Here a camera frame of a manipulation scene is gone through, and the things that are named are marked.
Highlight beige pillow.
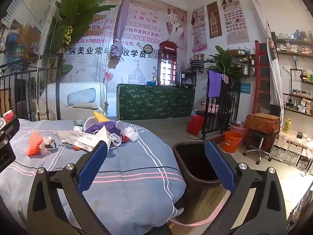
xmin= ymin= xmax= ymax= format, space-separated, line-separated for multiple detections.
xmin=72 ymin=101 xmax=98 ymax=110

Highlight orange foam fruit net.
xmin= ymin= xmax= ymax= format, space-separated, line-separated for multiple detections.
xmin=26 ymin=131 xmax=44 ymax=156

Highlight black display box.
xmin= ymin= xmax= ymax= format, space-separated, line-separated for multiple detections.
xmin=180 ymin=71 xmax=197 ymax=88

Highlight green potted plant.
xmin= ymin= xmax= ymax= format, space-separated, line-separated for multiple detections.
xmin=209 ymin=45 xmax=246 ymax=84

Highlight row of wicker baskets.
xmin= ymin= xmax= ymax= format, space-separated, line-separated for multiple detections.
xmin=269 ymin=144 xmax=313 ymax=177

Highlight large green banana plant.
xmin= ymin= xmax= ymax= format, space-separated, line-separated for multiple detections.
xmin=45 ymin=0 xmax=118 ymax=74

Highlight yellow banana bunch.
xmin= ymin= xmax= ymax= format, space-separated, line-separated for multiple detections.
xmin=64 ymin=26 xmax=74 ymax=45

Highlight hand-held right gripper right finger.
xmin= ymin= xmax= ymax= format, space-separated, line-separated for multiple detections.
xmin=205 ymin=140 xmax=287 ymax=235

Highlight white plastic bag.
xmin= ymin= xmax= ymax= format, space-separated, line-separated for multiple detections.
xmin=98 ymin=120 xmax=139 ymax=148

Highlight swivel stool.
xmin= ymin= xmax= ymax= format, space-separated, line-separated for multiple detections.
xmin=243 ymin=128 xmax=280 ymax=165

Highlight grey striped blanket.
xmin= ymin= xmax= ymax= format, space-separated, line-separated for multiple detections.
xmin=0 ymin=119 xmax=187 ymax=235

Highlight large wall poster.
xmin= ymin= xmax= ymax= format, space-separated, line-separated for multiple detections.
xmin=59 ymin=0 xmax=188 ymax=96

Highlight red ladder shelf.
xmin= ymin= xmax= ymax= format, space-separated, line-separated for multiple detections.
xmin=252 ymin=40 xmax=272 ymax=114

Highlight eyebrow chart wall poster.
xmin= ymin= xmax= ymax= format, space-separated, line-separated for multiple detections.
xmin=219 ymin=0 xmax=250 ymax=45

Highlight green floral counter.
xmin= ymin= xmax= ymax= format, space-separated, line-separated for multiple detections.
xmin=117 ymin=83 xmax=196 ymax=120

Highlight purple towel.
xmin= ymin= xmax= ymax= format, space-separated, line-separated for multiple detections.
xmin=207 ymin=70 xmax=222 ymax=98

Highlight white banner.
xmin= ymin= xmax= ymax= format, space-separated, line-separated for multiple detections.
xmin=265 ymin=17 xmax=284 ymax=123

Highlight red bag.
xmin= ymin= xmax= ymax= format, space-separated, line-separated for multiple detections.
xmin=187 ymin=114 xmax=204 ymax=136

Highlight yellow foam fruit net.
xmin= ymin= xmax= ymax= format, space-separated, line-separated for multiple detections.
xmin=94 ymin=111 xmax=110 ymax=123

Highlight red phone booth cabinet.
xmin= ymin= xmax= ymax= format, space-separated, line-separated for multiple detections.
xmin=158 ymin=40 xmax=178 ymax=87

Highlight small wall shelf with bottles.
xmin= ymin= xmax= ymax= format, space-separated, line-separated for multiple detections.
xmin=193 ymin=52 xmax=205 ymax=74

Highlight purple plastic bag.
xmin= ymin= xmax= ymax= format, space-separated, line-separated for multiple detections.
xmin=85 ymin=121 xmax=123 ymax=138

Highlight white lace cloth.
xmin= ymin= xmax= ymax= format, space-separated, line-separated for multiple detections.
xmin=279 ymin=129 xmax=313 ymax=150

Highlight black iron rack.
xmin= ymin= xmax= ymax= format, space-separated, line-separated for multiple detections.
xmin=202 ymin=73 xmax=241 ymax=140

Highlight silver wrapper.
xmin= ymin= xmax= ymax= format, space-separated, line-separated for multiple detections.
xmin=39 ymin=136 xmax=58 ymax=154

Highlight wooden wall shelves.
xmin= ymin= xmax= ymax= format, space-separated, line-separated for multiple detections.
xmin=271 ymin=32 xmax=313 ymax=118

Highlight rows of cosmetic products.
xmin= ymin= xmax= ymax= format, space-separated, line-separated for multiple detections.
xmin=276 ymin=33 xmax=313 ymax=114

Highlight orange patterned case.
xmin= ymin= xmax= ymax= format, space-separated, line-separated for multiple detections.
xmin=245 ymin=113 xmax=281 ymax=136

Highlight orange bucket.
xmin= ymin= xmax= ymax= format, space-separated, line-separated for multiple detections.
xmin=222 ymin=131 xmax=242 ymax=153

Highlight hanging purple umbrella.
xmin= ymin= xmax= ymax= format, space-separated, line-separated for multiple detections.
xmin=108 ymin=0 xmax=130 ymax=69

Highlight pink strap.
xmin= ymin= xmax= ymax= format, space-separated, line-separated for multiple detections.
xmin=169 ymin=208 xmax=236 ymax=227

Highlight pink bucket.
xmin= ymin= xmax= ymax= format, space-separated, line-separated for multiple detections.
xmin=230 ymin=124 xmax=248 ymax=140

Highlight grey pillow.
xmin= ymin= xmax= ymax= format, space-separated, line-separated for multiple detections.
xmin=67 ymin=88 xmax=96 ymax=107

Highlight pink wall poster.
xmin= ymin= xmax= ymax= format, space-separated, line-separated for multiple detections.
xmin=191 ymin=5 xmax=208 ymax=53

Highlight pipe with pressure gauge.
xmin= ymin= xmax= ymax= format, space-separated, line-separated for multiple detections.
xmin=291 ymin=54 xmax=313 ymax=84

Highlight dark brown trash bin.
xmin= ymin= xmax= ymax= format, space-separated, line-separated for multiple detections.
xmin=172 ymin=141 xmax=236 ymax=189

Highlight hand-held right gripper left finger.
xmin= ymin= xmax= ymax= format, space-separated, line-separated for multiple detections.
xmin=26 ymin=140 xmax=110 ymax=235

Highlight white swing chair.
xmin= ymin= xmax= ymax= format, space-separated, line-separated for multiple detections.
xmin=39 ymin=82 xmax=108 ymax=121

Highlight black mesh basket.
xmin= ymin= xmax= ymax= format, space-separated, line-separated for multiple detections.
xmin=216 ymin=111 xmax=233 ymax=128

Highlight brown tower wall poster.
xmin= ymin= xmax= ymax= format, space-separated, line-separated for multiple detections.
xmin=207 ymin=1 xmax=222 ymax=39

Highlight black iron railing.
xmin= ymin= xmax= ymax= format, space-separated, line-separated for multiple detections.
xmin=0 ymin=54 xmax=64 ymax=121

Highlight pink basin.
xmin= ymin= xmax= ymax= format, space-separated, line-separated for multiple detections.
xmin=201 ymin=101 xmax=219 ymax=114

